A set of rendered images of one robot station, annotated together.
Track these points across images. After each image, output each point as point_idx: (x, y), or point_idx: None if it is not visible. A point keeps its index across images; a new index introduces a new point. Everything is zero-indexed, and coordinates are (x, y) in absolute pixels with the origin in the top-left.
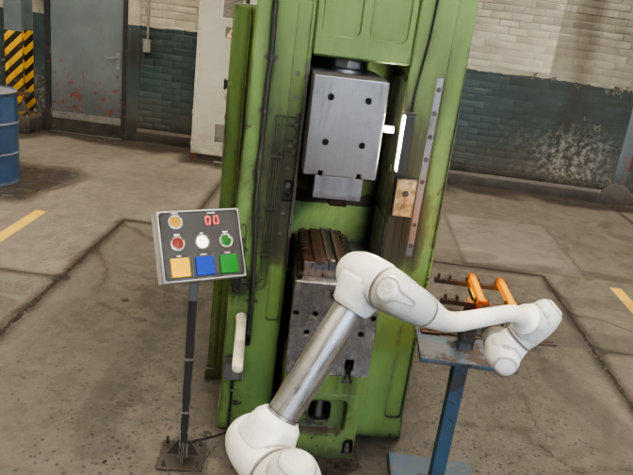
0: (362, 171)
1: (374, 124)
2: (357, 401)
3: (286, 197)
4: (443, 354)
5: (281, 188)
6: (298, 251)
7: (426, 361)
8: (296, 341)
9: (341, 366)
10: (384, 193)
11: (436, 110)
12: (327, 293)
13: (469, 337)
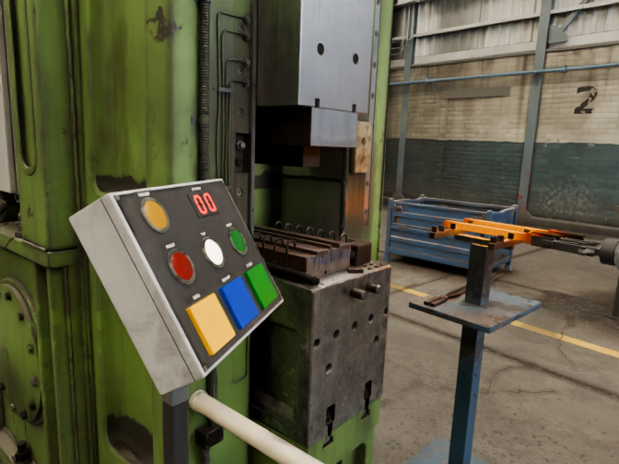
0: (356, 98)
1: (365, 26)
2: (373, 434)
3: (239, 166)
4: (490, 316)
5: (234, 150)
6: None
7: (493, 330)
8: (319, 390)
9: (361, 396)
10: (321, 153)
11: (378, 29)
12: (346, 295)
13: (486, 288)
